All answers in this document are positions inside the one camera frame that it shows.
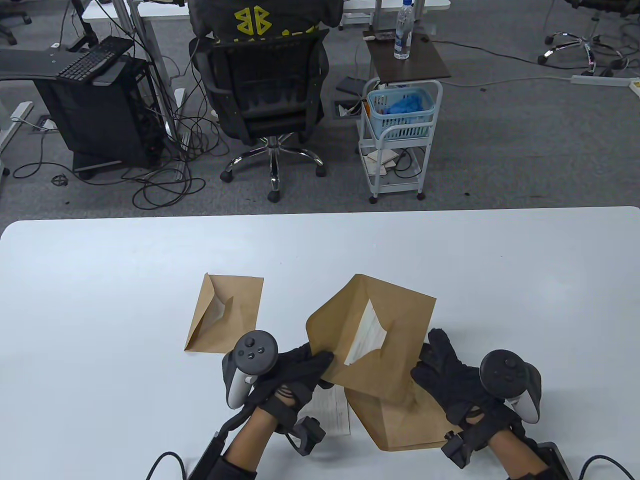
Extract person's left hand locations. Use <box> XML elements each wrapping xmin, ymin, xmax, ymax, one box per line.
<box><xmin>245</xmin><ymin>342</ymin><xmax>335</xmax><ymax>433</ymax></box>

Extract person's right hand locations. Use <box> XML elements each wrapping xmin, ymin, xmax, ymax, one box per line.
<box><xmin>411</xmin><ymin>327</ymin><xmax>526</xmax><ymax>429</ymax></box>

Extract person's right forearm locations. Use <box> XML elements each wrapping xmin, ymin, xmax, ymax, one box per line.
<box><xmin>480</xmin><ymin>425</ymin><xmax>556</xmax><ymax>480</ymax></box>

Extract black right forearm module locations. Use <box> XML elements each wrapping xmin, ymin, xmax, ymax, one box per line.
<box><xmin>537</xmin><ymin>441</ymin><xmax>573</xmax><ymax>480</ymax></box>

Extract person's left forearm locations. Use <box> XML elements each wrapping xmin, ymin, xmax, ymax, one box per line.
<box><xmin>220</xmin><ymin>407</ymin><xmax>278</xmax><ymax>480</ymax></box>

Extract black left forearm module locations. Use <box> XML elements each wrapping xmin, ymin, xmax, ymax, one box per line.
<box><xmin>187</xmin><ymin>432</ymin><xmax>226</xmax><ymax>480</ymax></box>

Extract grey left hand controller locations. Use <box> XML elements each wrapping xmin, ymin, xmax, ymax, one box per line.
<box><xmin>221</xmin><ymin>330</ymin><xmax>279</xmax><ymax>410</ymax></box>

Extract grey hand controller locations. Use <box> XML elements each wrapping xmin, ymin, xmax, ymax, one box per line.
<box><xmin>480</xmin><ymin>349</ymin><xmax>542</xmax><ymax>423</ymax></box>
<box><xmin>221</xmin><ymin>330</ymin><xmax>279</xmax><ymax>410</ymax></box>

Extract grey right hand controller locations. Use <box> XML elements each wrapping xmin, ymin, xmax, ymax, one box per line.
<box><xmin>480</xmin><ymin>349</ymin><xmax>542</xmax><ymax>423</ymax></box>

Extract white rolling cart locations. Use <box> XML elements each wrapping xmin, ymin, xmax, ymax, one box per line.
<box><xmin>357</xmin><ymin>79</ymin><xmax>444</xmax><ymax>205</ymax></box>

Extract beige boxes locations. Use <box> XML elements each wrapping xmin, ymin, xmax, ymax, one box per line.
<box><xmin>366</xmin><ymin>149</ymin><xmax>401</xmax><ymax>176</ymax></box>

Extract light blue plastic basket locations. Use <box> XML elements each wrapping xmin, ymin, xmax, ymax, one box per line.
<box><xmin>367</xmin><ymin>87</ymin><xmax>436</xmax><ymax>141</ymax></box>

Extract blue gloves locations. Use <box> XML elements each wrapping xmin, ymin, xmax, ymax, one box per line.
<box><xmin>384</xmin><ymin>95</ymin><xmax>427</xmax><ymax>117</ymax></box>

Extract black floor box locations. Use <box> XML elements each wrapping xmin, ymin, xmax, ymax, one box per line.
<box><xmin>335</xmin><ymin>76</ymin><xmax>370</xmax><ymax>99</ymax></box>

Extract black mesh office chair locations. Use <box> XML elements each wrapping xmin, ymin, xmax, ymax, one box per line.
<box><xmin>189</xmin><ymin>27</ymin><xmax>331</xmax><ymax>203</ymax></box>

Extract dark brown side table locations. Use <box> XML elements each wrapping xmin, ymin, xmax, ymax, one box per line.
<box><xmin>363</xmin><ymin>31</ymin><xmax>452</xmax><ymax>84</ymax></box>

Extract black computer tower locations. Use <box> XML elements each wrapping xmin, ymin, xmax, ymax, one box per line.
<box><xmin>34</xmin><ymin>54</ymin><xmax>167</xmax><ymax>171</ymax></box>

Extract white power strip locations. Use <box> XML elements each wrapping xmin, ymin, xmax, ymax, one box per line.
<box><xmin>571</xmin><ymin>75</ymin><xmax>632</xmax><ymax>89</ymax></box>

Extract clear plastic water bottle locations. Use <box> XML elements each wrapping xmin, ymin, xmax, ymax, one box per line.
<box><xmin>393</xmin><ymin>0</ymin><xmax>417</xmax><ymax>61</ymax></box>

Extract office chair chrome base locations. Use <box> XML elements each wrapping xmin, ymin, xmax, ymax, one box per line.
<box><xmin>537</xmin><ymin>0</ymin><xmax>640</xmax><ymax>79</ymax></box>

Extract black keyboard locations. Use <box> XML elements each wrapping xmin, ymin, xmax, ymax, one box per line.
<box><xmin>56</xmin><ymin>36</ymin><xmax>135</xmax><ymax>84</ymax></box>

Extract white desk foot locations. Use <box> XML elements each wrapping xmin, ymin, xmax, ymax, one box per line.
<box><xmin>0</xmin><ymin>100</ymin><xmax>35</xmax><ymax>177</ymax></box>

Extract black desk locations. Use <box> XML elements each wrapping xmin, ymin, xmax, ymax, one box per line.
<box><xmin>0</xmin><ymin>48</ymin><xmax>76</xmax><ymax>82</ymax></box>

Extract black swivel chair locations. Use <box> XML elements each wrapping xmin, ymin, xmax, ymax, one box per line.
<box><xmin>0</xmin><ymin>0</ymin><xmax>32</xmax><ymax>46</ymax></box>

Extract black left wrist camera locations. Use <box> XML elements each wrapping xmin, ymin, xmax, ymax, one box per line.
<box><xmin>287</xmin><ymin>416</ymin><xmax>327</xmax><ymax>457</ymax></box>

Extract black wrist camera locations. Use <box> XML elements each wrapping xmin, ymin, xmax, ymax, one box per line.
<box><xmin>441</xmin><ymin>432</ymin><xmax>473</xmax><ymax>469</ymax></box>
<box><xmin>287</xmin><ymin>416</ymin><xmax>327</xmax><ymax>457</ymax></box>

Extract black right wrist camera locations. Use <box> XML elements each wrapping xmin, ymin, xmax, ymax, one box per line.
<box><xmin>441</xmin><ymin>432</ymin><xmax>473</xmax><ymax>469</ymax></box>

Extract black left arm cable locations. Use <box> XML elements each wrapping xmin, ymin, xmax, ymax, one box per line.
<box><xmin>145</xmin><ymin>451</ymin><xmax>188</xmax><ymax>480</ymax></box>

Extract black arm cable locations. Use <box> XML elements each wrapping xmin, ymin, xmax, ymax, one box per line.
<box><xmin>579</xmin><ymin>454</ymin><xmax>636</xmax><ymax>480</ymax></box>
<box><xmin>145</xmin><ymin>451</ymin><xmax>188</xmax><ymax>480</ymax></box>

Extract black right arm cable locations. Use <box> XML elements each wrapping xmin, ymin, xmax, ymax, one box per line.
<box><xmin>579</xmin><ymin>454</ymin><xmax>636</xmax><ymax>480</ymax></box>

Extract tangle of black cables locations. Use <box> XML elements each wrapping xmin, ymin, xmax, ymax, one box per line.
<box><xmin>12</xmin><ymin>112</ymin><xmax>231</xmax><ymax>211</ymax></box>

